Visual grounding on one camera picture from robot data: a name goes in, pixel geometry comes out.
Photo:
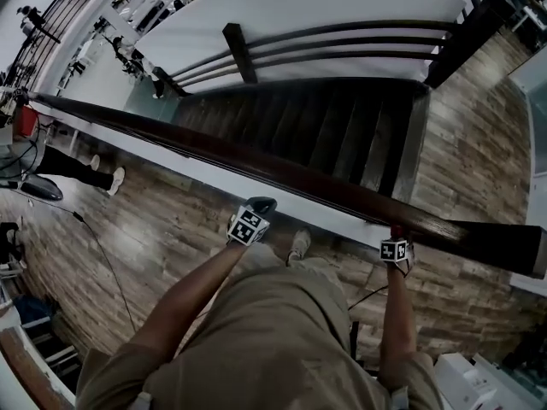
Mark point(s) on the long black metal balustrade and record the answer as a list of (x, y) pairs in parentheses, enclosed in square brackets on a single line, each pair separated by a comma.
[(51, 36)]

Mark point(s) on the white cardboard box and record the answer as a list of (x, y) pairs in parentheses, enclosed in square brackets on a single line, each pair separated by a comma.
[(461, 378)]

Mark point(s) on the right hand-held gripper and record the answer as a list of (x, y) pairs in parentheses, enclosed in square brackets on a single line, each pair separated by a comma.
[(393, 250)]

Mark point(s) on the dark wooden handrail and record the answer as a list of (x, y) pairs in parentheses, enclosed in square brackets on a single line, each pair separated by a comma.
[(256, 165)]

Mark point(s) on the person's white shoe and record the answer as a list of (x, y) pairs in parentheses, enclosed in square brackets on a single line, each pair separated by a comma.
[(299, 244)]

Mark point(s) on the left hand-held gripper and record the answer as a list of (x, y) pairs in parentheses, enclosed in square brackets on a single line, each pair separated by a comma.
[(248, 226)]

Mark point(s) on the red-topped desk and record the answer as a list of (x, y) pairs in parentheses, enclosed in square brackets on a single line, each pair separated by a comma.
[(27, 120)]

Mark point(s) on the dark wooden stair banister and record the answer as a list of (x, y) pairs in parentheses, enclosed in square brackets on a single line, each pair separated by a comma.
[(241, 54)]

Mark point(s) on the dark wooden staircase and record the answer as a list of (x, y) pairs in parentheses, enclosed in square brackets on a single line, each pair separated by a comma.
[(333, 135)]

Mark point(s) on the person's olive shirt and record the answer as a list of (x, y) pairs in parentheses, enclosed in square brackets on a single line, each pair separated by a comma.
[(265, 348)]

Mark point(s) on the person's right forearm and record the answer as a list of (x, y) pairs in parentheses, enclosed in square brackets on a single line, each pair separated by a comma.
[(397, 323)]

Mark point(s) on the person's light trousers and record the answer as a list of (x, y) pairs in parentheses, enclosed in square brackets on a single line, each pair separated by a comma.
[(265, 256)]

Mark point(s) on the person's left forearm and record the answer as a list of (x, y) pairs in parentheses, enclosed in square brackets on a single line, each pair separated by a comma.
[(192, 297)]

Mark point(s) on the pink cloth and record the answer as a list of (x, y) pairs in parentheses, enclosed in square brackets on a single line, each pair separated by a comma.
[(396, 231)]

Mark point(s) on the brown curved wooden ledge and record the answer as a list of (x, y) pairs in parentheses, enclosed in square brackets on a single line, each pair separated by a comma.
[(30, 370)]

